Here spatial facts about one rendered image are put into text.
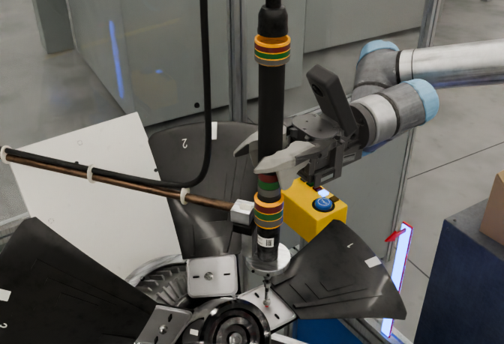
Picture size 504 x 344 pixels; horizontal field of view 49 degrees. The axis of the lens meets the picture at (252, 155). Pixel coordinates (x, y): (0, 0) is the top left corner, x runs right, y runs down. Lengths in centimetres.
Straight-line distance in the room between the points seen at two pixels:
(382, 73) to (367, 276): 37
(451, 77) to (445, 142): 281
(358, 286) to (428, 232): 201
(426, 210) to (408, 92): 229
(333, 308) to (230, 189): 27
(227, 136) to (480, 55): 44
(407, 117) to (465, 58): 17
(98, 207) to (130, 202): 6
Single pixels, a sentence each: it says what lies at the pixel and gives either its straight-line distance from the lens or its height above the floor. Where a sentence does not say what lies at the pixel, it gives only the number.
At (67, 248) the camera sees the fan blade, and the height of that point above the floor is 139.
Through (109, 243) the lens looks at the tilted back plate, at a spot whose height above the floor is 119.
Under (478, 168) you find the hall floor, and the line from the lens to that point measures 361.
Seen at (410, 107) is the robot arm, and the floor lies 150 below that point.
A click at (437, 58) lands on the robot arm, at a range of 101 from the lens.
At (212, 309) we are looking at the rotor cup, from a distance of 85.
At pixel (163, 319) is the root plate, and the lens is 87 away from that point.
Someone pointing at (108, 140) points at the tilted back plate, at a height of 133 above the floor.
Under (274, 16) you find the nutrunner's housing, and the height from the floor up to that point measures 169.
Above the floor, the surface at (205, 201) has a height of 139.
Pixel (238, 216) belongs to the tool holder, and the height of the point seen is 138.
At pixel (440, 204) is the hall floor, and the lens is 323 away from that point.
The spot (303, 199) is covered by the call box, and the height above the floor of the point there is 107.
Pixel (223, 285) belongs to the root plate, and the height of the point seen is 125.
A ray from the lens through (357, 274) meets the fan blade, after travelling 105.
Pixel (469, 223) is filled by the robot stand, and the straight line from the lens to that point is 149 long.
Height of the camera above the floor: 190
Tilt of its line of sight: 33 degrees down
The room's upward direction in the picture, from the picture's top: straight up
